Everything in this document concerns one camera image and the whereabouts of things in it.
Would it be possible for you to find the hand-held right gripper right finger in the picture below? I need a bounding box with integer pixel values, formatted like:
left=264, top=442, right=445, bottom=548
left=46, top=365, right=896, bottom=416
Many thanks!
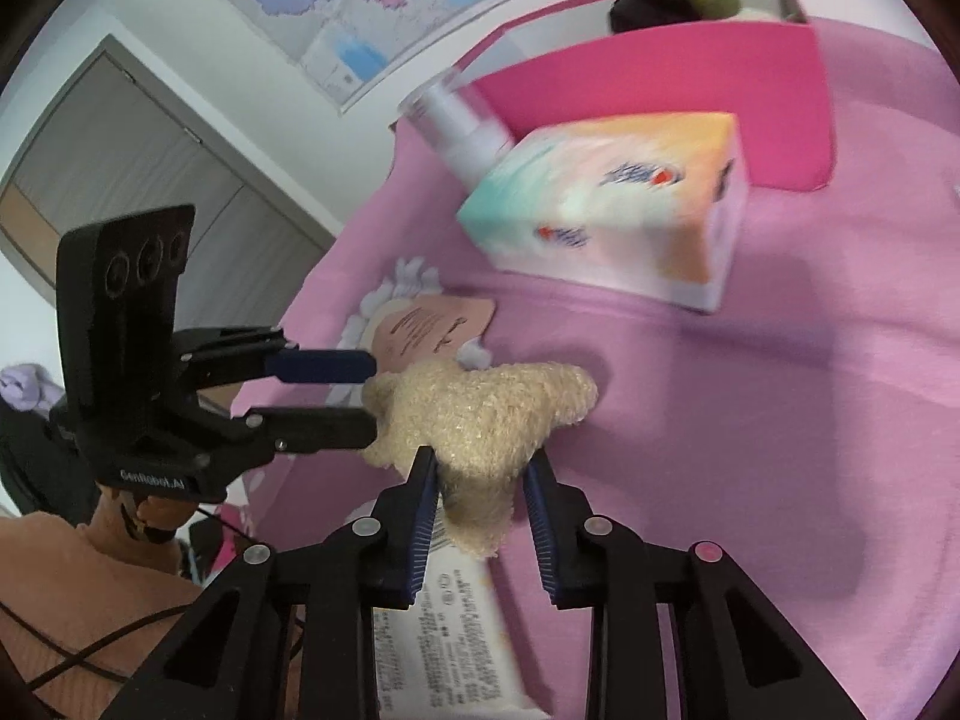
left=523, top=454, right=863, bottom=720

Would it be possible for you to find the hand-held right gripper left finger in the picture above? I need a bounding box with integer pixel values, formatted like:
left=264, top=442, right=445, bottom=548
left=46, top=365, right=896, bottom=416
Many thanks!
left=97, top=446, right=443, bottom=720

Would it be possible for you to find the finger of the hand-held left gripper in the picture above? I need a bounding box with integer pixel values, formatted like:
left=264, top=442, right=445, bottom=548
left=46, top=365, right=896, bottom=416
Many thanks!
left=244, top=405, right=378, bottom=455
left=259, top=343, right=378, bottom=385

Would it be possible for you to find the beige plush bear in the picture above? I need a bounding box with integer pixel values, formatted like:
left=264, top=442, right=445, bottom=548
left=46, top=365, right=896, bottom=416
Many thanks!
left=360, top=361, right=599, bottom=560

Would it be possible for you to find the pink cardboard box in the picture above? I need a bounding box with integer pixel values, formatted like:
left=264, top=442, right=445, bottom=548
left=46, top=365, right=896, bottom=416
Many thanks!
left=450, top=0, right=837, bottom=192

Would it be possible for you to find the person's left forearm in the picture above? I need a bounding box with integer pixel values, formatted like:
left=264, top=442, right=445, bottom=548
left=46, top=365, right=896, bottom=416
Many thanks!
left=0, top=510, right=301, bottom=720

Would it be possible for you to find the person's left hand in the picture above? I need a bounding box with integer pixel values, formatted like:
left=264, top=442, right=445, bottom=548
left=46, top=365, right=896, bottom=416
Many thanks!
left=94, top=484, right=188, bottom=545

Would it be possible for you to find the purple cloth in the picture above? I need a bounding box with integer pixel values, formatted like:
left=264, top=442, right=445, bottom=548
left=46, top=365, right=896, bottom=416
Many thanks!
left=0, top=364, right=65, bottom=413

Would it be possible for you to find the pink paper card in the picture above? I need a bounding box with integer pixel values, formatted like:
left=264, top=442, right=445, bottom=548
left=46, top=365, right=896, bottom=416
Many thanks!
left=371, top=294, right=497, bottom=374

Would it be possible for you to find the white daisy coaster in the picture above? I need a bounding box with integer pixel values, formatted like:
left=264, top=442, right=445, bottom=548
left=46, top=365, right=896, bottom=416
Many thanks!
left=343, top=256, right=496, bottom=376

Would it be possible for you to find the white tube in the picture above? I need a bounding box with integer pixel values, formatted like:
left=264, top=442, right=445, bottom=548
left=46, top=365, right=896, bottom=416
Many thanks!
left=371, top=495, right=552, bottom=720

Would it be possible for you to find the grey door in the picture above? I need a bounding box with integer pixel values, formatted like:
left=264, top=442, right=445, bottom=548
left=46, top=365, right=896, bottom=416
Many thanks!
left=0, top=34, right=346, bottom=293

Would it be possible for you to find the pink bed sheet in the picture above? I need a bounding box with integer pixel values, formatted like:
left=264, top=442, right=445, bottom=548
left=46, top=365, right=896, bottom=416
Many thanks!
left=229, top=15, right=960, bottom=720

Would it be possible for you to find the white spray bottle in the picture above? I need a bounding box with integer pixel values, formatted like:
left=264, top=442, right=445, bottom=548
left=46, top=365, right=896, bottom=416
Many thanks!
left=397, top=75, right=517, bottom=192

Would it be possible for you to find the pastel tissue pack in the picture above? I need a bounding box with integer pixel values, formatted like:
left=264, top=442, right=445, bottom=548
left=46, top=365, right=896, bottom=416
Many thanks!
left=456, top=111, right=747, bottom=314

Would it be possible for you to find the black cable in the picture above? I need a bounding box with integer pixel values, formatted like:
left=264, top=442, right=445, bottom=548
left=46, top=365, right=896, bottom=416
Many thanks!
left=0, top=600, right=196, bottom=698

